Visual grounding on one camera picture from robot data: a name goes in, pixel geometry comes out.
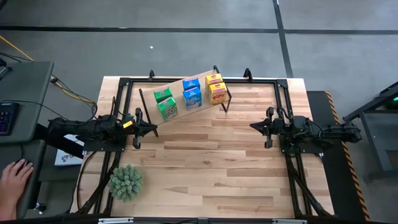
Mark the green Apple Jacks cereal box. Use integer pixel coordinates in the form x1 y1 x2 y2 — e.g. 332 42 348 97
157 96 179 121
154 86 174 103

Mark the silver metal bracket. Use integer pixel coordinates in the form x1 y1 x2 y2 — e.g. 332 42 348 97
98 217 134 224
272 218 308 224

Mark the yellow floor cable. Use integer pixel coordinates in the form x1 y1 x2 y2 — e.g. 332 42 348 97
0 34 95 105

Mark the black hazard-striped floor mat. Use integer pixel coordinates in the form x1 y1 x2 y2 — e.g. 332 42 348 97
306 90 371 222

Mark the black backlit keyboard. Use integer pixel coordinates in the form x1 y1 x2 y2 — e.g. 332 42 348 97
0 102 21 137

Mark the white printed box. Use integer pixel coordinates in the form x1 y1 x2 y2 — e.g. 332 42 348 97
54 133 87 167

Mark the wooden shelf with black frame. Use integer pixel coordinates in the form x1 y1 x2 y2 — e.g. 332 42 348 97
138 65 233 138

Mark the person's forearm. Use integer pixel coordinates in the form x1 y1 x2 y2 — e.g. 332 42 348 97
0 198 17 222

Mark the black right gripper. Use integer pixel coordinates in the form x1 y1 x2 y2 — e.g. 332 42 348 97
249 107 293 149

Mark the black desk caster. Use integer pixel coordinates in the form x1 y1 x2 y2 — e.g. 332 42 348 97
33 202 48 215

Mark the green artificial plant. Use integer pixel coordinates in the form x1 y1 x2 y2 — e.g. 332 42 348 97
108 164 144 203

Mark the grey metal stand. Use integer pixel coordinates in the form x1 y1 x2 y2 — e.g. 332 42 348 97
341 81 398 182

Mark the black aluminium table frame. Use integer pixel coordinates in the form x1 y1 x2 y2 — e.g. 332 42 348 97
74 67 334 218

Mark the yellow Corn Pops cereal box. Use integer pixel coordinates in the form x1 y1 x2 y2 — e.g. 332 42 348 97
205 73 224 86
208 82 228 105

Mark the grey desk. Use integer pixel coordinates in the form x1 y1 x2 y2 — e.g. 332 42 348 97
0 61 55 144
0 139 47 220

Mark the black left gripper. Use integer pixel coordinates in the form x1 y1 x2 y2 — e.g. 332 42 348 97
123 107 158 149

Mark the blue Rice Krispies cereal box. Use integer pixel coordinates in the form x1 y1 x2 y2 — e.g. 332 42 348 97
182 78 201 91
182 86 203 111

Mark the person's hand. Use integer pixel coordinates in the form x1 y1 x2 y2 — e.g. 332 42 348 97
0 158 34 203

